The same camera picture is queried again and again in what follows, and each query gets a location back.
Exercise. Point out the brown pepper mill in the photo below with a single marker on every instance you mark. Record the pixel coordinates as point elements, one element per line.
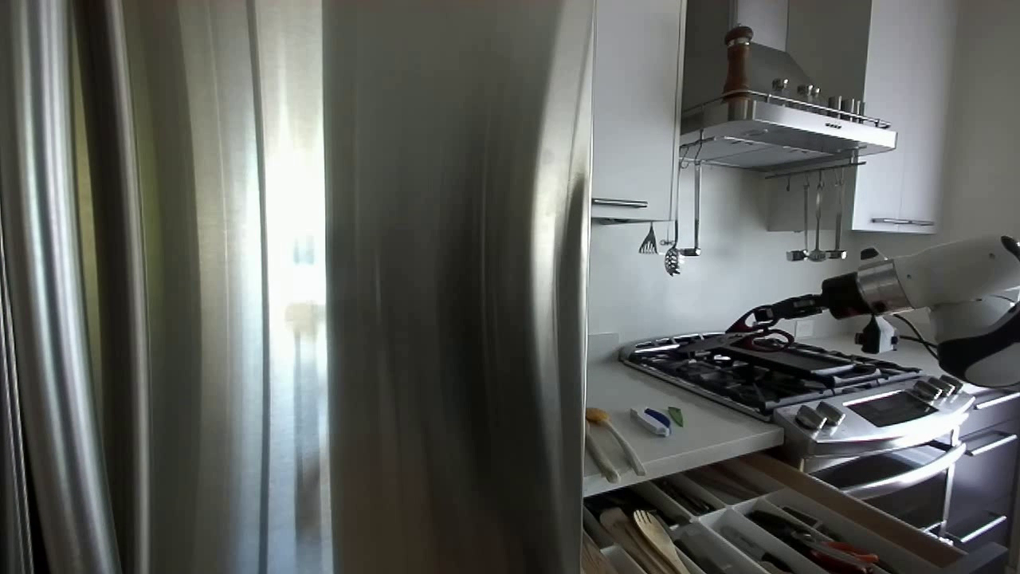
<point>739,58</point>

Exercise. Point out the stainless steel gas range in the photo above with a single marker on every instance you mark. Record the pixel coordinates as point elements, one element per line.
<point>830,398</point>

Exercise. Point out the white cutlery organizer tray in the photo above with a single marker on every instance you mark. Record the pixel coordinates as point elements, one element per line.
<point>745,521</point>

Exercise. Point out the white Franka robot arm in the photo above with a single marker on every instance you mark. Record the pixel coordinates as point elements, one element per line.
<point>956,280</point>

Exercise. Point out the black stove griddle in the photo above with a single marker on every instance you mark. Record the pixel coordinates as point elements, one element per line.
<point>793,357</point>

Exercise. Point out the silver stove knob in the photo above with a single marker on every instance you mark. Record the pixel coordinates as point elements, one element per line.
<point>830,411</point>

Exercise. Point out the white upper cabinet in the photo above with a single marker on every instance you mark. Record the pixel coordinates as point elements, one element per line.
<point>902,116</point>
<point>631,106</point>

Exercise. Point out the blue and white utensil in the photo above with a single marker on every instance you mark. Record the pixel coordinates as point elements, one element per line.
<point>653,423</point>

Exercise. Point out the hanging metal utensils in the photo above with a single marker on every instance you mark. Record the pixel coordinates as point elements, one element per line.
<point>672,255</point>

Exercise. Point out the stainless steel range hood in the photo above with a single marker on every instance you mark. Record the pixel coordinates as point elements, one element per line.
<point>784,116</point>

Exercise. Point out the wooden spoon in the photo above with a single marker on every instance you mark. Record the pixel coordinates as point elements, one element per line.
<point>659,536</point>

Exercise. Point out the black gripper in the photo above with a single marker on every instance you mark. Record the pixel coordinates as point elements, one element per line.
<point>839,293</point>

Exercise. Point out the wooden spatula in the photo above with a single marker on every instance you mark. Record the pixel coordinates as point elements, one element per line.
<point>618,531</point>

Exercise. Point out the black and white countertop item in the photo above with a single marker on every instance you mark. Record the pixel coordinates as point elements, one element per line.
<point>878,336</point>

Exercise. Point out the stainless steel refrigerator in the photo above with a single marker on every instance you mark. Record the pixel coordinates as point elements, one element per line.
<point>424,287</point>

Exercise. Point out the hanging metal ladles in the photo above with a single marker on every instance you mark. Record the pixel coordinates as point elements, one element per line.
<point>817,227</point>

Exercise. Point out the small green utensil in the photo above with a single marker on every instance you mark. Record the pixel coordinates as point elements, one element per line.
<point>678,414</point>

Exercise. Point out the orange and black tool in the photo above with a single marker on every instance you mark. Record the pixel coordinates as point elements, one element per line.
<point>850,557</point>

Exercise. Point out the open wooden kitchen drawer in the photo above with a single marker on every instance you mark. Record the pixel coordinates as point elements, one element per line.
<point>913,531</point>

